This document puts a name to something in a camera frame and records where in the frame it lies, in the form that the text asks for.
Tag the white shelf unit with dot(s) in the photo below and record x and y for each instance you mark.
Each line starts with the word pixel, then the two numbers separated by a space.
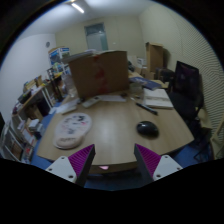
pixel 20 140

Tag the clear plastic container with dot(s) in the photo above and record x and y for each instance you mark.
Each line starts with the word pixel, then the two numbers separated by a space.
pixel 135 87

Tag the large red-taped cardboard box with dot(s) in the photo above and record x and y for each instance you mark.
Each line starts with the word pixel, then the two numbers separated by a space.
pixel 100 73

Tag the round wall clock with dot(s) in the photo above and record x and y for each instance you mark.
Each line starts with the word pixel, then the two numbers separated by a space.
pixel 48 44

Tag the white paper sheet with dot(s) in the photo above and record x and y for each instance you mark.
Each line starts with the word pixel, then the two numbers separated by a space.
pixel 113 98

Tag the blue book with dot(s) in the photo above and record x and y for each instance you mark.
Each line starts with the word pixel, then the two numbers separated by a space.
pixel 150 84

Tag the blue and white carton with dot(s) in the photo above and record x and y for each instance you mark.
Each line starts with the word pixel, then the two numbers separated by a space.
pixel 60 55

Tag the black office chair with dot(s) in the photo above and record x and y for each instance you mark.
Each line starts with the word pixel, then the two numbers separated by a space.
pixel 186 80

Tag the black computer mouse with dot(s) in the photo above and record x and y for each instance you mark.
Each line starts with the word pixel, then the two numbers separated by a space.
pixel 146 128

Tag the white book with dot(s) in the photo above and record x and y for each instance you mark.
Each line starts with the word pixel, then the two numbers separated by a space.
pixel 156 98

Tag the white printed mouse pad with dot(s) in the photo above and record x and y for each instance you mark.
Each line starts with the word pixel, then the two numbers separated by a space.
pixel 71 130

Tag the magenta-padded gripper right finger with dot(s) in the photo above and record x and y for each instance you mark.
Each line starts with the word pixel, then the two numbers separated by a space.
pixel 168 166

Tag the wooden side desk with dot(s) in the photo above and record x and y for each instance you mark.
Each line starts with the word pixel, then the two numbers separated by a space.
pixel 33 96

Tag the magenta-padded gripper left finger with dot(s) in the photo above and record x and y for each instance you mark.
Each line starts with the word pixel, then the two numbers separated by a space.
pixel 60 166

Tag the tall open cardboard box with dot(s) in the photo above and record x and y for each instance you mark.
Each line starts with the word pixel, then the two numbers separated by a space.
pixel 155 56

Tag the ceiling tube light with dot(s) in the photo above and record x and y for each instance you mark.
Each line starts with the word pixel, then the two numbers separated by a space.
pixel 77 8

